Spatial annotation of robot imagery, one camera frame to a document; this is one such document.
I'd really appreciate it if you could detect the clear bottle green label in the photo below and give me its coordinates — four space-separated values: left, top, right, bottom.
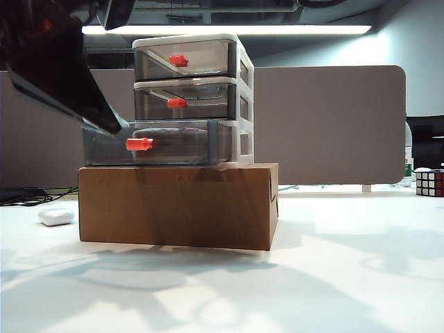
404 121 416 189

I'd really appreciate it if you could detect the white earbuds case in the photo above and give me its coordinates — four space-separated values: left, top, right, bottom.
37 207 75 227

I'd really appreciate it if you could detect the white plastic drawer cabinet frame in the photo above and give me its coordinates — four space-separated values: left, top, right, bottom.
132 33 255 166

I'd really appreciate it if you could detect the transparent grey drawer orange handle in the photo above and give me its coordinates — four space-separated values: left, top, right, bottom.
134 40 239 80
82 119 234 167
133 82 240 121

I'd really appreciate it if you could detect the brown cardboard box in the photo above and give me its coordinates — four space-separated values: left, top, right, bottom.
78 162 280 251

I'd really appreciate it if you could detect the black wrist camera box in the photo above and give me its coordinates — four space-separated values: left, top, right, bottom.
99 0 137 31

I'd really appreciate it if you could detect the white ceiling light strip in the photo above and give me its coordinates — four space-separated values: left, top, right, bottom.
81 24 373 35

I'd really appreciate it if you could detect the black cable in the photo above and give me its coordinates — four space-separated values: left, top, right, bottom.
0 187 56 207

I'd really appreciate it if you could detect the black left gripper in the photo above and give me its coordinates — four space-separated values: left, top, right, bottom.
0 0 123 136

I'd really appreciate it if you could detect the black monitor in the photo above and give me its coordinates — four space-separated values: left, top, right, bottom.
405 115 444 171

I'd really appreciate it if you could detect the green cable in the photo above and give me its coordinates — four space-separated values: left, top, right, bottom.
44 186 80 202

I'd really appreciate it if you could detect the black Rubik's cube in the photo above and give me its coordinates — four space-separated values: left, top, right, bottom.
415 169 444 198

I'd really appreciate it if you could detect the grey-brown desk partition panel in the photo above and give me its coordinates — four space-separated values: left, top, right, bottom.
252 65 407 187
0 67 137 191

